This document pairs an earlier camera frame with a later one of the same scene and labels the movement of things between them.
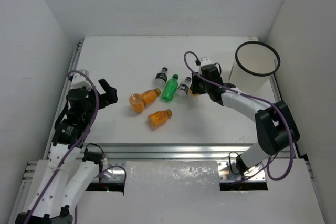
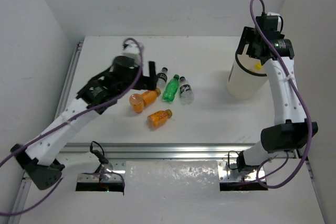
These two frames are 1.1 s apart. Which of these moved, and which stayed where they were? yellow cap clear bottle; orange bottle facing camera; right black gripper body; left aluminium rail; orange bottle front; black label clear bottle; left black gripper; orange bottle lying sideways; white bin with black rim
Moved: yellow cap clear bottle; right black gripper body; left black gripper
Stayed: orange bottle front; left aluminium rail; white bin with black rim; orange bottle lying sideways; orange bottle facing camera; black label clear bottle
